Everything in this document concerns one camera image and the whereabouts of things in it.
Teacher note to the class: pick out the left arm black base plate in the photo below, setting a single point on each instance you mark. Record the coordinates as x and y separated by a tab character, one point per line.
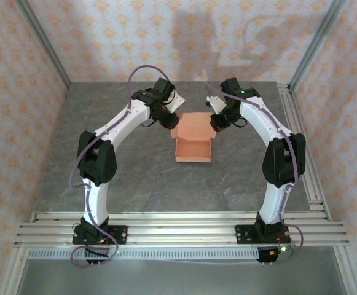
118	233

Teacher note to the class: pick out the aluminium frame post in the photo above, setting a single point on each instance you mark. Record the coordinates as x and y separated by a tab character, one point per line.
47	46
315	43

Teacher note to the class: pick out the aluminium mounting rail beam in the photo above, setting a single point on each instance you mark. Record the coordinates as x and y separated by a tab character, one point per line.
181	230

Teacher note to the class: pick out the aluminium side rail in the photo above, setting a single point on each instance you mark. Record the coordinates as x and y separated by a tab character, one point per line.
316	190

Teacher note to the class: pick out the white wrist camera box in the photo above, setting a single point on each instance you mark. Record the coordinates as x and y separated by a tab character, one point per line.
215	104
178	103

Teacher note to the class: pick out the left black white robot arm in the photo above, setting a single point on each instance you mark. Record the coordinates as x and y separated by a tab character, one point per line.
95	199

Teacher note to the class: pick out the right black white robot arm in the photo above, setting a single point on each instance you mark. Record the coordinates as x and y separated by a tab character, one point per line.
273	199

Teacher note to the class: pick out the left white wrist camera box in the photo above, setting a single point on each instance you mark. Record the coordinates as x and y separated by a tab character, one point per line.
178	103

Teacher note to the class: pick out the aluminium frame leg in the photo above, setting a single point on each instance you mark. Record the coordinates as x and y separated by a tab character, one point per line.
12	270
348	270

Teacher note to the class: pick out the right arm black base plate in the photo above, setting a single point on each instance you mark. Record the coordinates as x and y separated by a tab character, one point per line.
242	235

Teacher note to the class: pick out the orange paper box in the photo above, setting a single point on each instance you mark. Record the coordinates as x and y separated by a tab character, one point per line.
193	144

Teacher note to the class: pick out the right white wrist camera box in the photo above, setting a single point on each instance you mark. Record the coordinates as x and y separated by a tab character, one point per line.
215	104

